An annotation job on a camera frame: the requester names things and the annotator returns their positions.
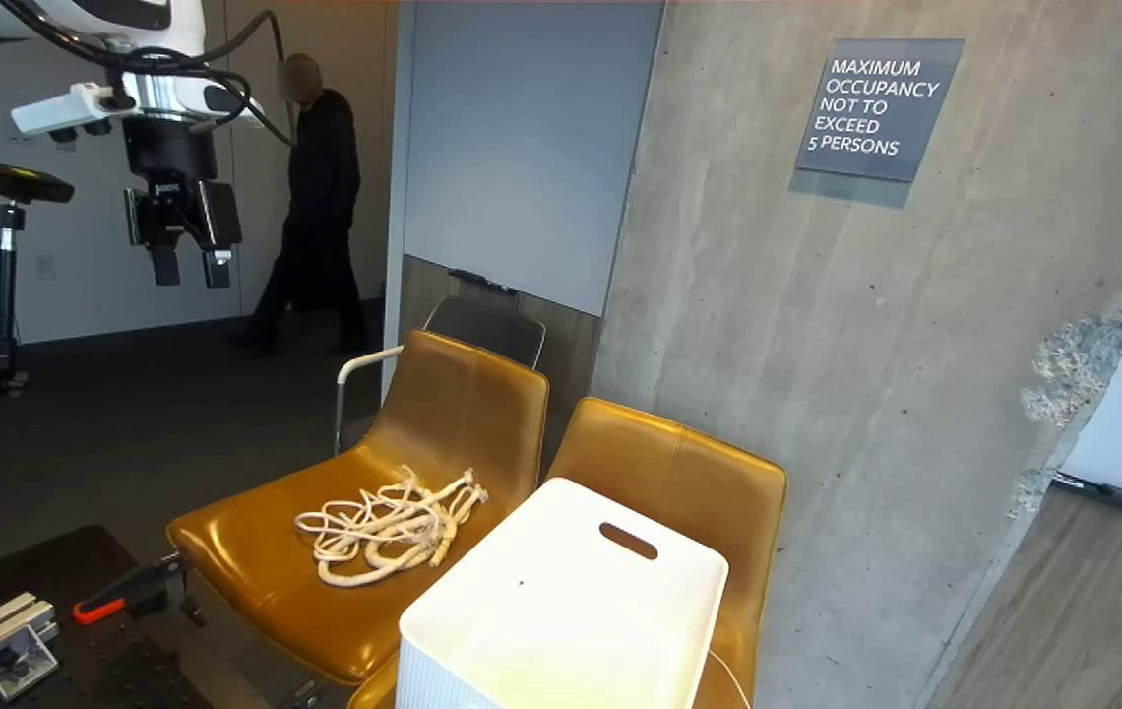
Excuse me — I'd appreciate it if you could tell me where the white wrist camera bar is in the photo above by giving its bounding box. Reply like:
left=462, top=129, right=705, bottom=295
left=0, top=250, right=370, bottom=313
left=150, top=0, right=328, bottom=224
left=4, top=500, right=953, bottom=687
left=10, top=77, right=259, bottom=140

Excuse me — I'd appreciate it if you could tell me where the black clamp with red handle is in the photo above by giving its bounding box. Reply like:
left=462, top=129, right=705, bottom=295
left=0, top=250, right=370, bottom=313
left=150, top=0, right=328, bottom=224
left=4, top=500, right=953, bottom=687
left=69, top=546, right=197, bottom=628

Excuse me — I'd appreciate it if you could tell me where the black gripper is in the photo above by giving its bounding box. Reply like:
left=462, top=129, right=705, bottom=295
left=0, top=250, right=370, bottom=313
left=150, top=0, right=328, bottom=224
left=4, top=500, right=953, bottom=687
left=124, top=112, right=248, bottom=295

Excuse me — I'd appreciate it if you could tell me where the mustard leather chair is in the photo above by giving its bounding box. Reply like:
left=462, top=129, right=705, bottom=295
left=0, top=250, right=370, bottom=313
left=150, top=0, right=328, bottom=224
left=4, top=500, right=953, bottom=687
left=347, top=392, right=793, bottom=709
left=160, top=328, right=557, bottom=687

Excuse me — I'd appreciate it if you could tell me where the thin white wire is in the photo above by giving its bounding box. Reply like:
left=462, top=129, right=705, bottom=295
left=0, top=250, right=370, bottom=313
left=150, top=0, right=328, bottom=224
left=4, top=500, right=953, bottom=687
left=701, top=647, right=758, bottom=709

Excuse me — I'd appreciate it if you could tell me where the grey occupancy sign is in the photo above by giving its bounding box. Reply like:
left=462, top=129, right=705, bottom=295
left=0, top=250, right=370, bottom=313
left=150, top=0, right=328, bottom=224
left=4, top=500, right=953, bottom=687
left=788, top=36, right=969, bottom=208

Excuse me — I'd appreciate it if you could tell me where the white plastic basket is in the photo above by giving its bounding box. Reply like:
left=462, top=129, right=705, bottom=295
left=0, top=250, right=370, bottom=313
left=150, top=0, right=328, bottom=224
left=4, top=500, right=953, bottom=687
left=393, top=472, right=733, bottom=709

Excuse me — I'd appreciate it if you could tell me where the white string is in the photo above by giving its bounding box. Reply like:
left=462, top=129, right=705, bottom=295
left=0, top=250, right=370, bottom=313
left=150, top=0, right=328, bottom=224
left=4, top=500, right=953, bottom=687
left=290, top=465, right=494, bottom=590

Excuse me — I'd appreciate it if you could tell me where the black camera on stand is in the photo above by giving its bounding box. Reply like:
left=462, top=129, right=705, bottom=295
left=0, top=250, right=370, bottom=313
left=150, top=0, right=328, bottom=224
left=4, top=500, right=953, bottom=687
left=0, top=153, right=79, bottom=208

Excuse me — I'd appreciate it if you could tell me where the person in black clothes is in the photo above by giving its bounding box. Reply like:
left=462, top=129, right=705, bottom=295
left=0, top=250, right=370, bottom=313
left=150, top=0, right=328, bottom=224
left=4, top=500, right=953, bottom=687
left=237, top=52, right=376, bottom=357

